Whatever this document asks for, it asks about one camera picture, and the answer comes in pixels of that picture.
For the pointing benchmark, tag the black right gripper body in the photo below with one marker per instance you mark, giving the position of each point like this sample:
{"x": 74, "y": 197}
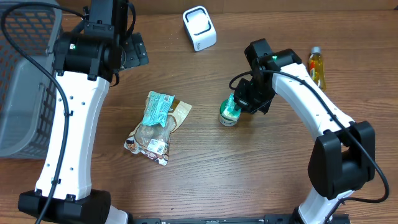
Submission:
{"x": 252, "y": 101}

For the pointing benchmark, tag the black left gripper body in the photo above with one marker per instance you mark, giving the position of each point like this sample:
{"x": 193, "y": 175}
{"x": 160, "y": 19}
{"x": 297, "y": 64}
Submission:
{"x": 135, "y": 55}

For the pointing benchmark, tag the green lid white jar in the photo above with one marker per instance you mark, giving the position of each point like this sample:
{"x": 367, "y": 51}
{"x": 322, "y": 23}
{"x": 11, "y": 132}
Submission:
{"x": 224, "y": 121}

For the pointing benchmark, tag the teal snack packet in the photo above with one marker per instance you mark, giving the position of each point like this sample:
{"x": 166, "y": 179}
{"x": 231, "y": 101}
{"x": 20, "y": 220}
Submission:
{"x": 157, "y": 109}

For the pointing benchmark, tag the brown cookie bag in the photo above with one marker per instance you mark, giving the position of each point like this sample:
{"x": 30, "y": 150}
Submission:
{"x": 153, "y": 141}

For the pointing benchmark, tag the yellow oil bottle silver cap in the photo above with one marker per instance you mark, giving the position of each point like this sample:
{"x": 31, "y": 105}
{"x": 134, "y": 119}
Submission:
{"x": 316, "y": 68}

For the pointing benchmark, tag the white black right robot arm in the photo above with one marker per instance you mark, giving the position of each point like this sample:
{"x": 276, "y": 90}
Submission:
{"x": 344, "y": 150}

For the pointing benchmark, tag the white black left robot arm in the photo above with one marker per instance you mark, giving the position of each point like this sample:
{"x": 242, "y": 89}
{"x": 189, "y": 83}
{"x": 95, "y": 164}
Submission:
{"x": 87, "y": 62}

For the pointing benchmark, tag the white barcode scanner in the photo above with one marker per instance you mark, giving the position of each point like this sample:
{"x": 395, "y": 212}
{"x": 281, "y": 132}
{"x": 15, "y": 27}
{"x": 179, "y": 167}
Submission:
{"x": 199, "y": 28}

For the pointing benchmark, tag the grey plastic shopping basket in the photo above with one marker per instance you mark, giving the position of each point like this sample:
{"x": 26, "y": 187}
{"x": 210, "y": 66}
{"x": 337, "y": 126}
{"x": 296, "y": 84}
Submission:
{"x": 27, "y": 95}

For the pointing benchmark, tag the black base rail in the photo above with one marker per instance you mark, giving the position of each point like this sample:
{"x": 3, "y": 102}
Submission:
{"x": 214, "y": 221}

